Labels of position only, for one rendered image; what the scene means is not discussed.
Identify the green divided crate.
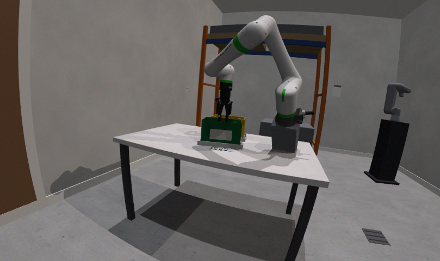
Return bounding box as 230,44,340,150
201,117,242,145

